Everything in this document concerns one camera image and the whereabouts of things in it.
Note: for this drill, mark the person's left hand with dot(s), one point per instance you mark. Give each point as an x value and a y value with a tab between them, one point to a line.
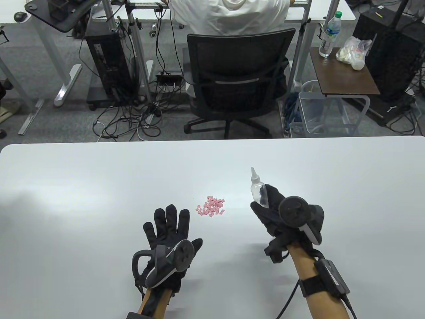
171	222

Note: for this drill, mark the person's right hand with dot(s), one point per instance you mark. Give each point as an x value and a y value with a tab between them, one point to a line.
272	216

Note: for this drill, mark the clear conical bottle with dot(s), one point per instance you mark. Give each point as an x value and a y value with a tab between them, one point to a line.
257	191

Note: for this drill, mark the pile of pink paper scraps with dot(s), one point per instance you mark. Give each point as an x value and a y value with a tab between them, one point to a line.
211	206

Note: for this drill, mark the person's left forearm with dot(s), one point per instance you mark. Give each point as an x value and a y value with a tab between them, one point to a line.
166	300

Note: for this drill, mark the clear water bottle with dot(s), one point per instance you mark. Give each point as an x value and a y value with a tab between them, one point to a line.
327	43

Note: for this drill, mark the grey black hand controller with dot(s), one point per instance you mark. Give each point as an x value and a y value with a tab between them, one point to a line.
294	211
182	254

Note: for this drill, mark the clear plastic bin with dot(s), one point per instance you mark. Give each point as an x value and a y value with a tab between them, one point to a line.
312	113

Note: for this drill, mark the black mesh office chair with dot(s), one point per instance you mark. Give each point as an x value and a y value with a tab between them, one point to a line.
239	83

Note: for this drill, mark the black power strip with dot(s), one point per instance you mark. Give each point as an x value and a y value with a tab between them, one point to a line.
169	79

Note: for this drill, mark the brown side table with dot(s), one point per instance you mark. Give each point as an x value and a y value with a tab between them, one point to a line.
345	79

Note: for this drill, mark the white plastic bag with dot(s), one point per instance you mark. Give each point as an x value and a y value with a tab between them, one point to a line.
352	53

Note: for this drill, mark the tan slipper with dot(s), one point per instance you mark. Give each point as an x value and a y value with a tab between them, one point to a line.
10	111

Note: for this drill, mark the black perforated computer tower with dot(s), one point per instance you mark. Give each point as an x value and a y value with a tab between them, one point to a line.
391	50

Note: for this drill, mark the black computer mouse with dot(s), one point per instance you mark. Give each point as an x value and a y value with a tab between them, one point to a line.
20	16

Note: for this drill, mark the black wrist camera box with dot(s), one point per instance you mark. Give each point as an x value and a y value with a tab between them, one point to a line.
136	315
332	279

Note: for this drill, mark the aluminium frame post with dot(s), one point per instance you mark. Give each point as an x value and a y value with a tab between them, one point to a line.
300	46
138	50

